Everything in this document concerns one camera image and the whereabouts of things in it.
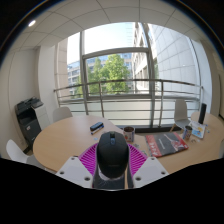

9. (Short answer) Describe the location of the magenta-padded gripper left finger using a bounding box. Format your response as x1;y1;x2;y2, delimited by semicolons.
55;143;99;189

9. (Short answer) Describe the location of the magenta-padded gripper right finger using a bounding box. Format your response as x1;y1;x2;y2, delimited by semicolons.
127;143;170;190

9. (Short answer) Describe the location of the black computer mouse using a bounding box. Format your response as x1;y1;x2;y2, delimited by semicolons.
96;130;130;179

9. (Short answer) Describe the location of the red colourful magazine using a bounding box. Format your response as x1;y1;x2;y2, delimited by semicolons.
144;131;190;158

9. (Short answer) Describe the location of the white mug with red print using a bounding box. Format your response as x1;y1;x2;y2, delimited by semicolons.
182;124;194;141

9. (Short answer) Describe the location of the white chair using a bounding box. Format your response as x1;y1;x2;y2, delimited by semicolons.
52;105;73;124
5;139;45;170
171;98;192;132

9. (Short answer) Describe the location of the light illustrated booklet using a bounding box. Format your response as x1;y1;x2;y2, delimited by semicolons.
189;120;207;140

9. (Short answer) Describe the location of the black and white printer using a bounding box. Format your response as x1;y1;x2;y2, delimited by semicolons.
14;96;51;151

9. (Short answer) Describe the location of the black cylinder speaker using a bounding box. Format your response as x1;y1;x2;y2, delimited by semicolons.
198;102;208;125

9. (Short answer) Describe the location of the grey metal railing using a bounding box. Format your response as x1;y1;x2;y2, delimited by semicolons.
53;78;204;130

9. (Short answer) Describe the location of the green tree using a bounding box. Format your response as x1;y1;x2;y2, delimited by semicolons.
76;54;132;96

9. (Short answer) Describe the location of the grey window frame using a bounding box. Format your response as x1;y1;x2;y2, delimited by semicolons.
79;23;156;116

